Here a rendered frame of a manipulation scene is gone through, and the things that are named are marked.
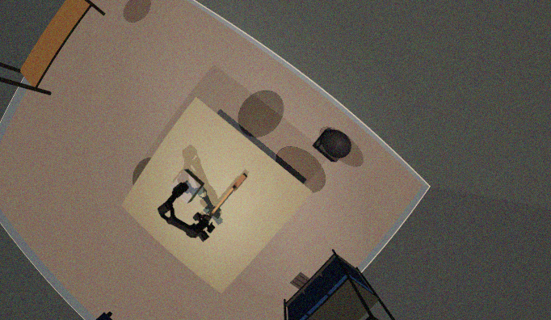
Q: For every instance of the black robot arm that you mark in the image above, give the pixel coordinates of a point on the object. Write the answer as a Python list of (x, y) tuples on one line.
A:
[(192, 230)]

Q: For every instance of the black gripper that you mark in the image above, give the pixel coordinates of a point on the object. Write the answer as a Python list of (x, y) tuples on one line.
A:
[(198, 216)]

